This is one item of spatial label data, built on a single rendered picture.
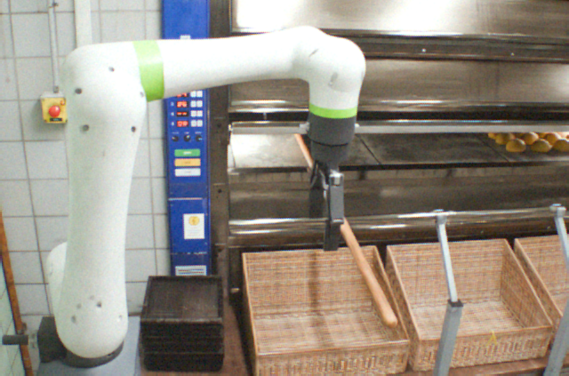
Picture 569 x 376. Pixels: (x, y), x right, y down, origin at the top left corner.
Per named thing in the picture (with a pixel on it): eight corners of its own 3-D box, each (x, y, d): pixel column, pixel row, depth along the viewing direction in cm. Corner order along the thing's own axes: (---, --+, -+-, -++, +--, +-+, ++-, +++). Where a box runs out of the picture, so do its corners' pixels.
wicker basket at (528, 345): (377, 299, 251) (384, 244, 241) (494, 290, 259) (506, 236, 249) (412, 374, 207) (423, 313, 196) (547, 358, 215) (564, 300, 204)
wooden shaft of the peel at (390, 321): (397, 329, 137) (399, 319, 136) (385, 331, 137) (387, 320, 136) (288, 112, 294) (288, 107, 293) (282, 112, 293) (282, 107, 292)
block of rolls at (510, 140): (454, 112, 308) (455, 102, 306) (532, 113, 315) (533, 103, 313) (509, 154, 252) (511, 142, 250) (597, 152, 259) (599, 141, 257)
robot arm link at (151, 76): (67, 126, 98) (57, 57, 94) (60, 106, 109) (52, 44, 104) (168, 110, 105) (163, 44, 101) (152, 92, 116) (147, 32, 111)
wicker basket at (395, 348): (239, 308, 242) (239, 251, 231) (369, 299, 251) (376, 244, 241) (253, 389, 197) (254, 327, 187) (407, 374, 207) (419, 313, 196)
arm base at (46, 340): (-2, 369, 114) (-7, 347, 112) (15, 326, 128) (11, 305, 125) (121, 367, 118) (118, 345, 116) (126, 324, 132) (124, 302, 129)
